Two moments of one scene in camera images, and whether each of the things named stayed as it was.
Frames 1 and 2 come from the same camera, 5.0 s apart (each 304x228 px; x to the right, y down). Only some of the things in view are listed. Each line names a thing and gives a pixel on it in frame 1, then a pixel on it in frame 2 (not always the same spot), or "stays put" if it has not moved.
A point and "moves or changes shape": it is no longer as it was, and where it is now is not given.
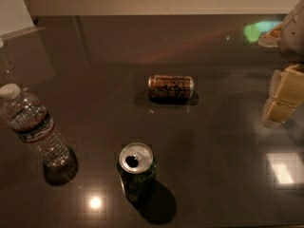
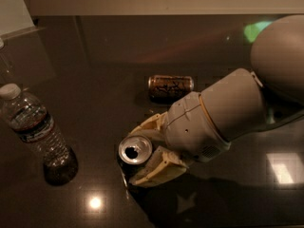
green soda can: (137, 167) moves or changes shape
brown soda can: (171, 87) stays put
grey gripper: (293, 37) -> (188, 127)
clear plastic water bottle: (33, 124) stays put
